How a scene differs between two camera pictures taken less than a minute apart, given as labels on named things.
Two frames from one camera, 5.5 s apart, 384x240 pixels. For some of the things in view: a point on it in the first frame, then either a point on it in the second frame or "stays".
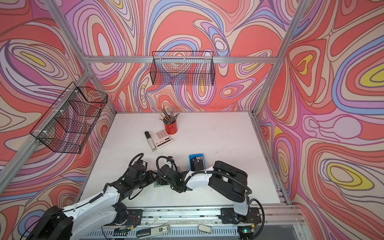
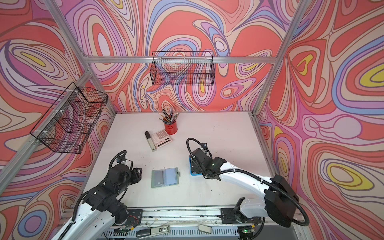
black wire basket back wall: [183, 68] stays
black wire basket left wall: [63, 128] stays
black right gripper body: [171, 183] to [199, 168]
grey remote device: [150, 232] stays
